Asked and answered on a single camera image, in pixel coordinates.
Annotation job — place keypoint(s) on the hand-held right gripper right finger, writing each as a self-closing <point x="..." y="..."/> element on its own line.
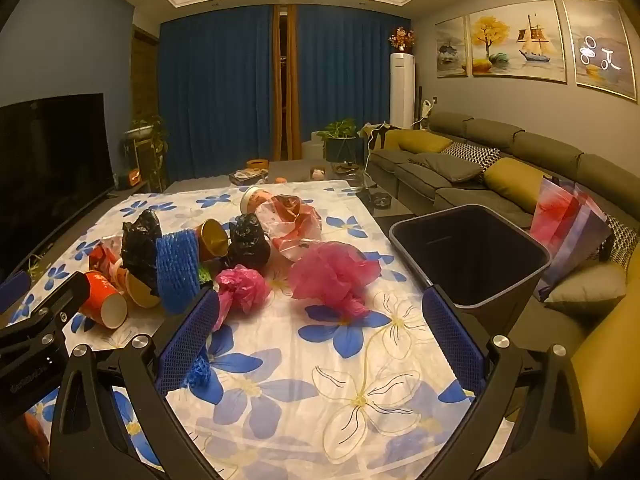
<point x="452" y="335"/>

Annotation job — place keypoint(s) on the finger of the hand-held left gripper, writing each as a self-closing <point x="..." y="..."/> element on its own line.
<point x="12" y="287"/>
<point x="70" y="292"/>

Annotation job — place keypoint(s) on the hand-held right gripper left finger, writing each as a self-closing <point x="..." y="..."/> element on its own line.
<point x="185" y="340"/>

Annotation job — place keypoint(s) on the red paper cup white inside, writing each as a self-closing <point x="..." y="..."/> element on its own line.
<point x="100" y="300"/>

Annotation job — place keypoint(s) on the blue foam net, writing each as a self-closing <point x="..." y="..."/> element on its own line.
<point x="175" y="270"/>

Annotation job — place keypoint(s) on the small pink plastic bag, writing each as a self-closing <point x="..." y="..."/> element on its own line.
<point x="242" y="287"/>

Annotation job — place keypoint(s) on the large black plastic bag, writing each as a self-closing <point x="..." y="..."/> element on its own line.
<point x="140" y="245"/>

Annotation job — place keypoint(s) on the dark grey trash bin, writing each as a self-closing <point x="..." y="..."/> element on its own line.
<point x="465" y="250"/>

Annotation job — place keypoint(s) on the small black plastic bag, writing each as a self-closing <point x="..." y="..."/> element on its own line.
<point x="247" y="242"/>

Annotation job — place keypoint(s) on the large pink plastic bag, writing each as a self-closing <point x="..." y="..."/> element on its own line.
<point x="330" y="272"/>

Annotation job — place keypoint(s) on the red white plastic bag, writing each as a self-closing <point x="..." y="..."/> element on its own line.
<point x="290" y="220"/>

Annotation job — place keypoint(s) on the blue floral tablecloth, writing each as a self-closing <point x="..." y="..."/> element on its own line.
<point x="300" y="375"/>

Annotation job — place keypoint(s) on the black television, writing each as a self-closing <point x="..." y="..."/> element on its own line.
<point x="50" y="170"/>

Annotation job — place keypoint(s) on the orange desk clock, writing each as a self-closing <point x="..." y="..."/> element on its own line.
<point x="133" y="178"/>

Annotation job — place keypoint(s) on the plump grey cushion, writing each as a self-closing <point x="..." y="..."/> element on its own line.
<point x="585" y="285"/>

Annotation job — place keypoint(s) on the pink purple gift bag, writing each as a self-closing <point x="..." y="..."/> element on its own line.
<point x="565" y="230"/>

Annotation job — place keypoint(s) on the black ashtray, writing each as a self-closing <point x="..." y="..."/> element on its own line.
<point x="377" y="200"/>

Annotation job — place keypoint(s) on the small white cup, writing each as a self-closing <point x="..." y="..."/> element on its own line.
<point x="252" y="199"/>

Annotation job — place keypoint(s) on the plump yellow cushion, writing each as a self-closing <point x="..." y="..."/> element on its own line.
<point x="517" y="180"/>

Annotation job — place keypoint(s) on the flat grey cushion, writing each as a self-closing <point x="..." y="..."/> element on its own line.
<point x="445" y="166"/>

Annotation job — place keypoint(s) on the snack package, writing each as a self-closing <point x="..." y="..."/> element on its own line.
<point x="245" y="176"/>

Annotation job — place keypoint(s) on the glass kettle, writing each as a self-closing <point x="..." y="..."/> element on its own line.
<point x="359" y="182"/>

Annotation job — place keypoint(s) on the trailing plant on stand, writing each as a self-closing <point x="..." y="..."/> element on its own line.
<point x="145" y="130"/>

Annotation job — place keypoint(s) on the black white patterned cushion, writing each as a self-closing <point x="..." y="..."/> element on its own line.
<point x="472" y="152"/>

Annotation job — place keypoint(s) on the orange tissue box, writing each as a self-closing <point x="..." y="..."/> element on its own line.
<point x="257" y="163"/>

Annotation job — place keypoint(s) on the black white houndstooth cushion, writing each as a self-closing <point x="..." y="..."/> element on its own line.
<point x="622" y="242"/>

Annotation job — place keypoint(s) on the flat yellow cushion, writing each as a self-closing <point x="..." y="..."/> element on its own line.
<point x="425" y="141"/>

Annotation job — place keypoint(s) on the grey coffee table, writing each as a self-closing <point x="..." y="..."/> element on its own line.
<point x="295" y="167"/>

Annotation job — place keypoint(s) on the grey and yellow sofa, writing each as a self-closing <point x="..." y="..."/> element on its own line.
<point x="545" y="150"/>

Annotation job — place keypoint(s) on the brown wooden screen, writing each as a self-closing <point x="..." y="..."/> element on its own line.
<point x="146" y="95"/>

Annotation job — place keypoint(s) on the beige black tote bag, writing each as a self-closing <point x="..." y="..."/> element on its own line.
<point x="375" y="134"/>

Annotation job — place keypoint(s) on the white handheld appliance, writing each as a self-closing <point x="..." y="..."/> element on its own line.
<point x="425" y="108"/>

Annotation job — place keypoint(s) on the potted plant dark green pot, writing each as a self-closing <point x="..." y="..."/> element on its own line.
<point x="342" y="135"/>

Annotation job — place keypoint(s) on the white stool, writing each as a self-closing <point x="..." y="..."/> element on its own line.
<point x="315" y="147"/>

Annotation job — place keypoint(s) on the blue curtain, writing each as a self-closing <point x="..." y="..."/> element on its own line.
<point x="215" y="95"/>
<point x="350" y="80"/>

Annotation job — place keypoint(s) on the white standing air conditioner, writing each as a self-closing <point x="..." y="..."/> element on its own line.
<point x="402" y="90"/>

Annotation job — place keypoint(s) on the orange curtain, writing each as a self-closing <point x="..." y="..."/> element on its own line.
<point x="294" y="85"/>

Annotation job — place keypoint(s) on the small landscape painting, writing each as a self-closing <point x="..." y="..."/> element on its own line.
<point x="451" y="47"/>

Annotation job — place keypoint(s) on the orange flower arrangement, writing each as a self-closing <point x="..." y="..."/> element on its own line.
<point x="401" y="39"/>

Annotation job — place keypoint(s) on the sailing ship painting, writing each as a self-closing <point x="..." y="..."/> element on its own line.
<point x="517" y="40"/>

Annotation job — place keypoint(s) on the grey purple framed painting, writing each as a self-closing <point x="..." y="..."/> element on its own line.
<point x="600" y="45"/>

